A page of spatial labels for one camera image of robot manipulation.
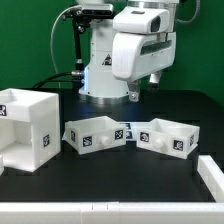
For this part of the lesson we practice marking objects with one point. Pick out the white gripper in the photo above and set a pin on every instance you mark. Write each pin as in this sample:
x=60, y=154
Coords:
x=142, y=45

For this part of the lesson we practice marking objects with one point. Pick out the white drawer box front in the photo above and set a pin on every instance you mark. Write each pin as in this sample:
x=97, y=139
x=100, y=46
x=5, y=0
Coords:
x=168, y=137

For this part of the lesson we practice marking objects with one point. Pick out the white drawer box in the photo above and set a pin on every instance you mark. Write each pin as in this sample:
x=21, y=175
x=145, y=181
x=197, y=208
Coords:
x=94, y=134
x=168, y=137

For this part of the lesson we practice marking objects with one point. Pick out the white drawer cabinet frame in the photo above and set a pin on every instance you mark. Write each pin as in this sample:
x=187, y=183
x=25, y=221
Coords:
x=29, y=128

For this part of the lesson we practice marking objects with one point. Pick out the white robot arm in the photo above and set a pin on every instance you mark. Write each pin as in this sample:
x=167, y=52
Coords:
x=100, y=85

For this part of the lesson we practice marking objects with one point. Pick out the white paper marker sheet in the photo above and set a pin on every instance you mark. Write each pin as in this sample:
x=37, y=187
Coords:
x=131, y=130

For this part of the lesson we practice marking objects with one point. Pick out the white left barrier block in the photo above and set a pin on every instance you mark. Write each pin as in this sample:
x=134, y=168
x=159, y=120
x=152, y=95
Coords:
x=1, y=165

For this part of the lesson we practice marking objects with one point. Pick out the black camera on stand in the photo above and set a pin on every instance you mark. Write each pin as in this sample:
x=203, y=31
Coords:
x=81, y=17

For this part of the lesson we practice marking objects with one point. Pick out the white right barrier rail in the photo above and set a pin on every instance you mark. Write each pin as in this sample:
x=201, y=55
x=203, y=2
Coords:
x=212, y=176

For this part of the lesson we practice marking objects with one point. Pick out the white barrier rail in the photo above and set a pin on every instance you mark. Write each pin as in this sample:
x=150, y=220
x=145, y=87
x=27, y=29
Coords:
x=112, y=213
x=212, y=176

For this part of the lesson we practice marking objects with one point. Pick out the white front barrier rail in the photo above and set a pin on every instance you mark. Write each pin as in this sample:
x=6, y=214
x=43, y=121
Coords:
x=112, y=213

